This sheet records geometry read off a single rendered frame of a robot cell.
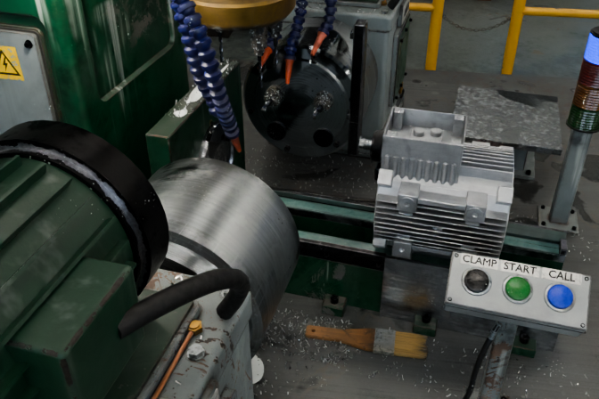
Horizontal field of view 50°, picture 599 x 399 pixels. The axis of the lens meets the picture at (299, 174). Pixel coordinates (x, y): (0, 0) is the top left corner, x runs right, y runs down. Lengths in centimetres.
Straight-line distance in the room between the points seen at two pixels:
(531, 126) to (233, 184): 88
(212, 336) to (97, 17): 57
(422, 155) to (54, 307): 65
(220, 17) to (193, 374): 52
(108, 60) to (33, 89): 12
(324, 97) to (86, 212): 79
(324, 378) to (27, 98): 63
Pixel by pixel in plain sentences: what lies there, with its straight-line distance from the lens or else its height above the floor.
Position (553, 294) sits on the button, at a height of 107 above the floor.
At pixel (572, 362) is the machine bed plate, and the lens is 117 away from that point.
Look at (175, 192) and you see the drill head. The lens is 82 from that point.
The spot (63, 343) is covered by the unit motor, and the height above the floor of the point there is 131.
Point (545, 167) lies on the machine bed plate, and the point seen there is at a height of 80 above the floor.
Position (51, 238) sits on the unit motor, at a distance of 49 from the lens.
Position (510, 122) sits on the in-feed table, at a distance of 156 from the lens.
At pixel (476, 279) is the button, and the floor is 107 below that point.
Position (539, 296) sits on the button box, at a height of 106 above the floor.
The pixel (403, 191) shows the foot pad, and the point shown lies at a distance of 98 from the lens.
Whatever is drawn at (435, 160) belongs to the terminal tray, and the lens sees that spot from 99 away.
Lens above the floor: 162
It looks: 33 degrees down
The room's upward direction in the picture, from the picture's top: straight up
